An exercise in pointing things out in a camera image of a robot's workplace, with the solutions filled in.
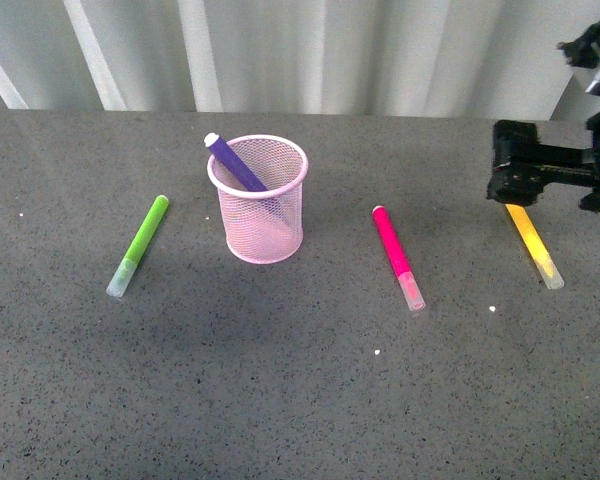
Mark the green marker pen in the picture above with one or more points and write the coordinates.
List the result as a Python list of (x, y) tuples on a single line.
[(128, 265)]

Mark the white curtain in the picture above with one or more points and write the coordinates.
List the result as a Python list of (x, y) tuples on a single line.
[(479, 59)]

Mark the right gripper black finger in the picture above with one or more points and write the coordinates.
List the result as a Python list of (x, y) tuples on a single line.
[(523, 187), (517, 144)]

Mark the yellow marker pen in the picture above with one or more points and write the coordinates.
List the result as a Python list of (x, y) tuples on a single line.
[(539, 254)]

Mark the purple marker pen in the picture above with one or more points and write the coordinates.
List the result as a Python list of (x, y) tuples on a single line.
[(250, 182)]

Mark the pink mesh cup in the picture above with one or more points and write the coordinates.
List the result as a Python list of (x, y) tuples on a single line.
[(262, 238)]

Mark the pink marker pen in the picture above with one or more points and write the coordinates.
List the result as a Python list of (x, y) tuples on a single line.
[(397, 259)]

